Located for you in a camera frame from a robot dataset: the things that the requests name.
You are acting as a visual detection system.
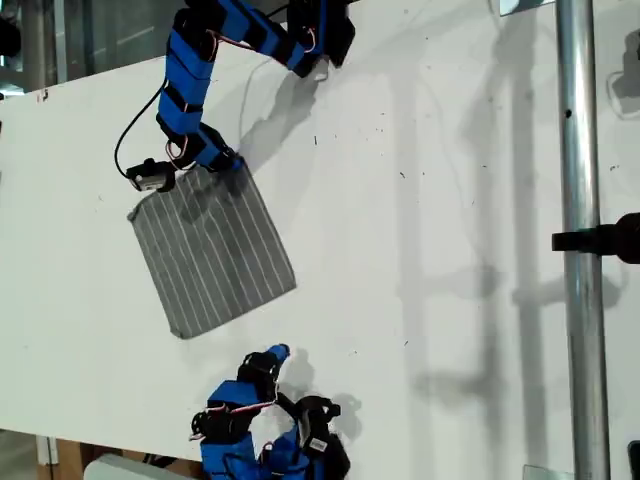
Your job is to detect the grey white-striped towel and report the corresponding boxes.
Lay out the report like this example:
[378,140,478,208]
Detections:
[126,160,298,342]

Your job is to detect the black post clamp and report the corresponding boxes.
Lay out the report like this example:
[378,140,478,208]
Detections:
[551,212,640,264]

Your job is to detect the wooden table leg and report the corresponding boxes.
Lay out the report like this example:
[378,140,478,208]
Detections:
[34,434,84,480]

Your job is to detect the steel post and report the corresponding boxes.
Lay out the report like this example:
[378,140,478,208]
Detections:
[554,0,612,480]

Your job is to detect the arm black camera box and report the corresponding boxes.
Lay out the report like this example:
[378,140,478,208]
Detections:
[293,395,343,454]
[124,158,178,194]

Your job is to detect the black camera cable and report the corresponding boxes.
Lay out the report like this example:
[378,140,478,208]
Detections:
[113,82,169,177]

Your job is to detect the black round object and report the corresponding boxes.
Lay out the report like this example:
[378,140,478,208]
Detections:
[0,17,23,57]

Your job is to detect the white box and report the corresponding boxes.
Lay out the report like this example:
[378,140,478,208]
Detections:
[82,452,176,480]

